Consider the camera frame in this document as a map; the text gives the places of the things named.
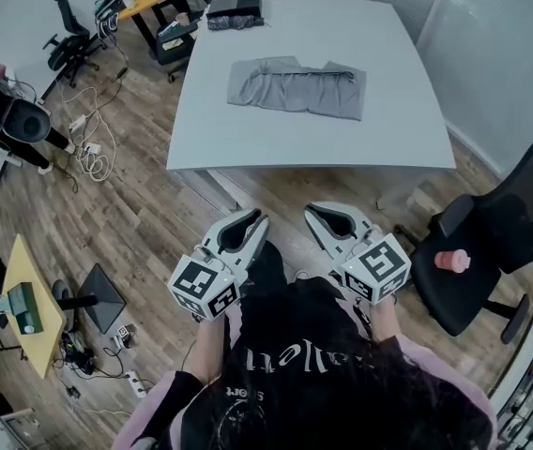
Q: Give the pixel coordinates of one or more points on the black mesh office chair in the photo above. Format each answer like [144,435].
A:
[482,251]

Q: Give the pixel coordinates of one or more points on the person's black and pink shirt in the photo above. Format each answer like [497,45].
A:
[304,392]

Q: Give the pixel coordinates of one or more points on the black square stand base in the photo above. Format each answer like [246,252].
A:
[102,300]

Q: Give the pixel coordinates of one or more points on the small pink cup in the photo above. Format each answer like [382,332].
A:
[182,18]

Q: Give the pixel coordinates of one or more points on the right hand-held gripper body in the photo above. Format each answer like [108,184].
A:
[379,265]

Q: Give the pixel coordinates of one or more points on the dark patterned cloth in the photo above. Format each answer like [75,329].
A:
[231,22]

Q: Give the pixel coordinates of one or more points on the black box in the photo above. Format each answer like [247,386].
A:
[238,3]

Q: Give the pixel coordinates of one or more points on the grey pants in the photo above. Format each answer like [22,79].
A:
[294,93]

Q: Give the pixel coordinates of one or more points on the small yellow desk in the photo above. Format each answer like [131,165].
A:
[32,307]

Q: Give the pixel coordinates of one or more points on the black headrest office chair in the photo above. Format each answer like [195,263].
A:
[69,47]

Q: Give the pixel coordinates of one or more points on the pink cup with lid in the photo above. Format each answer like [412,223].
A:
[452,259]

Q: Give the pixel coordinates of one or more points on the black round stool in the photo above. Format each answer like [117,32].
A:
[61,293]

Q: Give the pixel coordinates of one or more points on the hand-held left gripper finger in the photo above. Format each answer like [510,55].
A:
[229,220]
[259,239]

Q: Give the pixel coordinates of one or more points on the white power strip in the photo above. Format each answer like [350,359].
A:
[135,383]
[92,148]

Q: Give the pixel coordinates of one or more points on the person's right forearm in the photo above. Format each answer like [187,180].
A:
[384,321]

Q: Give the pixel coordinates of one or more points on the person's black trouser leg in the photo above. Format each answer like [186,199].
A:
[266,270]

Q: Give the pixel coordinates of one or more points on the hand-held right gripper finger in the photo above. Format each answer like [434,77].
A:
[359,218]
[319,228]

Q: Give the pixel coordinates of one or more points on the black cart with items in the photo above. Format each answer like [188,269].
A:
[175,40]

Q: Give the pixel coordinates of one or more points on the person's left forearm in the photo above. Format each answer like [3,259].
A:
[208,345]

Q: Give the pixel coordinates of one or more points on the green box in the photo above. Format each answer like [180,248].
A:
[21,305]

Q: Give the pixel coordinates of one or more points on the black round machine on stand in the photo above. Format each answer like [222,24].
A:
[18,120]

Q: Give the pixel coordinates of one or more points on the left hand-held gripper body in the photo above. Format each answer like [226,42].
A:
[205,286]

